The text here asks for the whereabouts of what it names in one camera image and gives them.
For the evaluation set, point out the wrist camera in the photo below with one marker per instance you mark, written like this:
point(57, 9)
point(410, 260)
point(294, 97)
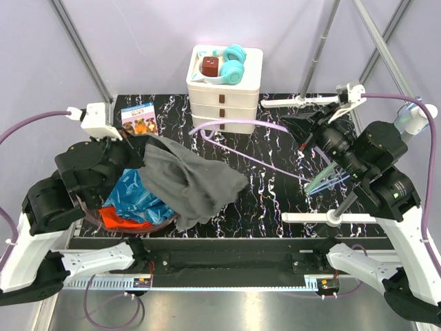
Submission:
point(96, 120)
point(350, 96)

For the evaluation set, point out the blue patterned shorts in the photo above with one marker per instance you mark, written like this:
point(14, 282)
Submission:
point(133, 201)

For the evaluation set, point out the grey shorts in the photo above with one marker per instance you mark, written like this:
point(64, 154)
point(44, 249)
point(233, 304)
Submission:
point(193, 187)

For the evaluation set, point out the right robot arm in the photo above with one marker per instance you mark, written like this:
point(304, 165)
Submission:
point(411, 289)

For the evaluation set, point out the dog picture book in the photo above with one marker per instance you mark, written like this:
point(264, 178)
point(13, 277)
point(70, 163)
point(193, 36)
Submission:
point(139, 120)

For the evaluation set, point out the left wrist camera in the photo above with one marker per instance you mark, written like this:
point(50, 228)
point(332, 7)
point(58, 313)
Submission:
point(96, 120)

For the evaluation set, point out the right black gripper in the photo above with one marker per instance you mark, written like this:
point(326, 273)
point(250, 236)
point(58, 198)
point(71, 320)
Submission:
point(302, 125)

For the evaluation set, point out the teal headphones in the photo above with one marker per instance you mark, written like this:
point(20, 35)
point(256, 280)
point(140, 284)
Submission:
point(232, 70)

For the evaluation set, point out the orange shorts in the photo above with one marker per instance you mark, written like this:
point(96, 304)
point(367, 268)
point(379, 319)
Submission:
point(112, 220)

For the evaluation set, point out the brown cube box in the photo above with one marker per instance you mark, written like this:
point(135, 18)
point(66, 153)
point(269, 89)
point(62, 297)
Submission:
point(209, 67)

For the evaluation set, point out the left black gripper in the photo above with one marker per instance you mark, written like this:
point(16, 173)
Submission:
point(135, 144)

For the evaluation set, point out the light blue wire hanger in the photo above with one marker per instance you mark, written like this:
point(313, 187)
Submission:
point(403, 117)

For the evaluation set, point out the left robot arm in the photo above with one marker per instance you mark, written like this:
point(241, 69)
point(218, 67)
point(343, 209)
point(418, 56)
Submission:
point(86, 174)

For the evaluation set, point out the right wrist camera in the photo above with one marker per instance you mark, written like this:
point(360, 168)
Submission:
point(350, 96)

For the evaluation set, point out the mint green hanger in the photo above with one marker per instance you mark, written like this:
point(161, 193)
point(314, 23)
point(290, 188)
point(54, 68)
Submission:
point(324, 179)

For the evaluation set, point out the pink transparent basin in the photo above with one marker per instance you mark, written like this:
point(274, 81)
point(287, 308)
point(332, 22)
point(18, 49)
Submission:
point(94, 217)

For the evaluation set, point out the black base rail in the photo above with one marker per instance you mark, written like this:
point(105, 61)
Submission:
point(227, 263)

